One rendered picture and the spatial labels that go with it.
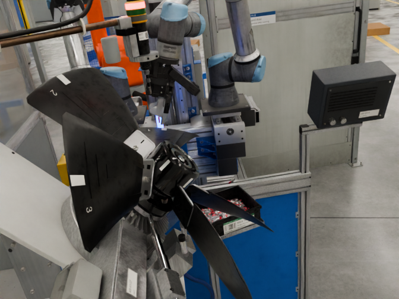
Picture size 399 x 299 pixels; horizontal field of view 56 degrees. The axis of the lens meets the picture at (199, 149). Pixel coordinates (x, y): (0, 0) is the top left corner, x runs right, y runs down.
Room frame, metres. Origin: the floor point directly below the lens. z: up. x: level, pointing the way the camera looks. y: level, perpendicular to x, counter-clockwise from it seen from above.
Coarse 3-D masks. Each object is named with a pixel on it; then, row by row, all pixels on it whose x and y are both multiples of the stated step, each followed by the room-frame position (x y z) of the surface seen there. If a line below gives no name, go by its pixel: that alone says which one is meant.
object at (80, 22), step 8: (88, 0) 0.82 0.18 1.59; (88, 8) 0.82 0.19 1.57; (80, 16) 0.80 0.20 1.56; (56, 24) 0.77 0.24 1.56; (64, 24) 0.78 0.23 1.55; (80, 24) 0.80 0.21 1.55; (16, 32) 0.72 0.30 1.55; (24, 32) 0.73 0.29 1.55; (32, 32) 0.74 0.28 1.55; (0, 48) 0.69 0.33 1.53
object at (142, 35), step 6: (132, 24) 0.88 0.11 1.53; (138, 24) 0.87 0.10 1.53; (144, 24) 0.88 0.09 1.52; (138, 30) 0.87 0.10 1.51; (144, 30) 0.88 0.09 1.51; (138, 36) 0.87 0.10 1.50; (144, 36) 0.88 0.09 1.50; (138, 42) 0.87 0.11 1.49; (144, 42) 0.88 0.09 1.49; (138, 48) 0.88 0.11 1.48; (144, 48) 0.88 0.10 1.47; (144, 54) 0.88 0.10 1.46; (144, 66) 0.88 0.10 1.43; (150, 66) 0.89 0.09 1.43
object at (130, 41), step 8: (120, 24) 0.85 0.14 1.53; (128, 24) 0.86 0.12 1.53; (120, 32) 0.86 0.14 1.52; (128, 32) 0.85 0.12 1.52; (136, 32) 0.86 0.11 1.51; (128, 40) 0.86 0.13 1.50; (136, 40) 0.87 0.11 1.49; (128, 48) 0.87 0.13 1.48; (136, 48) 0.86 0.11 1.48; (128, 56) 0.87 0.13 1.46; (136, 56) 0.86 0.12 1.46; (144, 56) 0.86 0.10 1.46; (152, 56) 0.86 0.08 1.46
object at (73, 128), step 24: (72, 120) 0.59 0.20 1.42; (72, 144) 0.55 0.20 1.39; (96, 144) 0.60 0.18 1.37; (120, 144) 0.66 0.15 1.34; (72, 168) 0.52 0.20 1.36; (96, 168) 0.57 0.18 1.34; (120, 168) 0.62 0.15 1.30; (72, 192) 0.50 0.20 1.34; (96, 192) 0.54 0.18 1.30; (120, 192) 0.61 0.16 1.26; (96, 216) 0.52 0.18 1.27; (120, 216) 0.59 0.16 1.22; (96, 240) 0.50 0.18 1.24
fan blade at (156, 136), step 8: (144, 128) 1.13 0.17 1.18; (152, 128) 1.13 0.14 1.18; (160, 128) 1.14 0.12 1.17; (152, 136) 1.05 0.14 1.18; (160, 136) 1.04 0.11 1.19; (168, 136) 1.03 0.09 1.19; (176, 136) 1.04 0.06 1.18; (184, 136) 1.05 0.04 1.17; (192, 136) 1.07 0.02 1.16; (176, 144) 0.95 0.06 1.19
